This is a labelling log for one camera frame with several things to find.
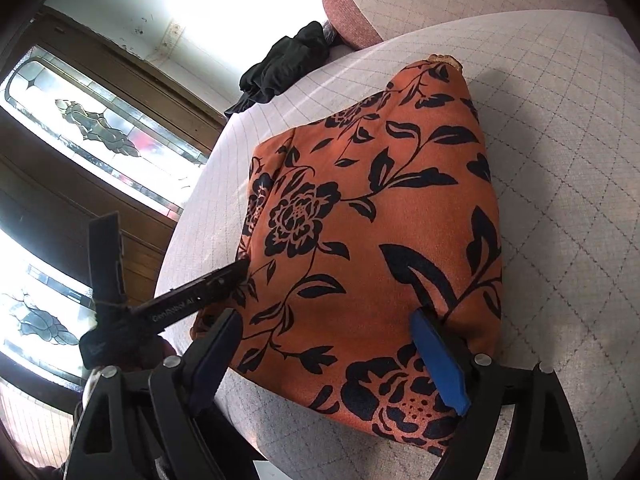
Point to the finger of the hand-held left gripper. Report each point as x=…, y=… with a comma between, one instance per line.
x=200, y=292
x=106, y=260

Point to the wooden door with glass panes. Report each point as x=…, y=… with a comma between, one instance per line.
x=75, y=185

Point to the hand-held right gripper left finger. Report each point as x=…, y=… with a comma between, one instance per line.
x=220, y=355

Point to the orange black floral garment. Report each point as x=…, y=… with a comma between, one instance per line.
x=400, y=200

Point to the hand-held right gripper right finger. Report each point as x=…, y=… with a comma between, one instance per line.
x=445, y=365

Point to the pink sofa bolster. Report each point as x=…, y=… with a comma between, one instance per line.
x=345, y=5

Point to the pale pink quilted sofa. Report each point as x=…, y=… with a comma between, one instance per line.
x=550, y=160

